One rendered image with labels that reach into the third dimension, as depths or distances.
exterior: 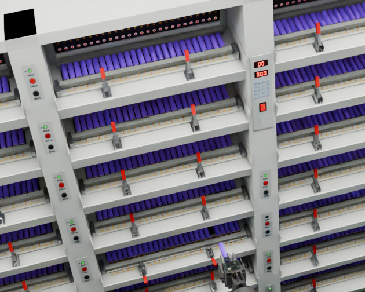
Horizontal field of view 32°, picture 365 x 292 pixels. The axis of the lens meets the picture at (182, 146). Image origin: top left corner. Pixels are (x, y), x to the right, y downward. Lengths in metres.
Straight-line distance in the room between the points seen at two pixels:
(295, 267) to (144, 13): 1.31
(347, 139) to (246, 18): 0.67
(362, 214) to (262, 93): 0.79
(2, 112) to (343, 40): 1.11
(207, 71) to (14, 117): 0.61
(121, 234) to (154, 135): 0.43
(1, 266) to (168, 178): 0.67
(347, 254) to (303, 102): 0.81
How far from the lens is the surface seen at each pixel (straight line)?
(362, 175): 2.56
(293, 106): 2.23
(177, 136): 2.14
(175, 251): 2.51
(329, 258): 2.78
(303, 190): 2.48
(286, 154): 2.34
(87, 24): 1.90
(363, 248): 2.83
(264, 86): 2.12
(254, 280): 2.70
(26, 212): 2.26
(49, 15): 2.00
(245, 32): 2.02
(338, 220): 2.66
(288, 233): 2.60
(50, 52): 2.14
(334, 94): 2.29
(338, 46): 2.19
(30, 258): 2.39
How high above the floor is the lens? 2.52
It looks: 35 degrees down
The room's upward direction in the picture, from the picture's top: 7 degrees counter-clockwise
